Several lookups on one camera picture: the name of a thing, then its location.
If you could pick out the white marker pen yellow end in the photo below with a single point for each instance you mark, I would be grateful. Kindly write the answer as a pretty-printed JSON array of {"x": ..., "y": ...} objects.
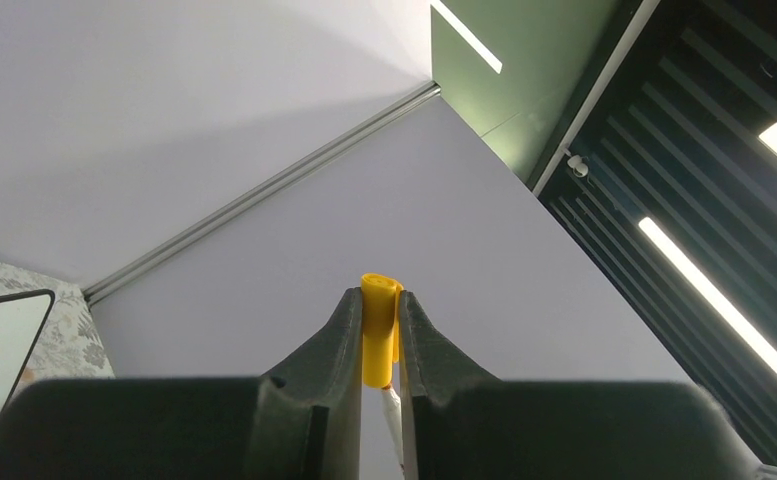
[{"x": 392, "y": 412}]

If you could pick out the white ceiling security camera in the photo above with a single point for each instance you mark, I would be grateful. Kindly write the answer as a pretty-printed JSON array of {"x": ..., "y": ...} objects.
[{"x": 578, "y": 166}]

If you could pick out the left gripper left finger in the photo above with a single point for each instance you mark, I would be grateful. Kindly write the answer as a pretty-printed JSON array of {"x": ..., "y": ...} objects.
[{"x": 299, "y": 420}]

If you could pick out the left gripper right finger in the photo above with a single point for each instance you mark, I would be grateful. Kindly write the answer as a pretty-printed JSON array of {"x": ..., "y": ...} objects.
[{"x": 459, "y": 421}]

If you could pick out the yellow marker cap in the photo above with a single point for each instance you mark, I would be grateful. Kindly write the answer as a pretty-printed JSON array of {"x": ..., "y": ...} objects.
[{"x": 380, "y": 328}]

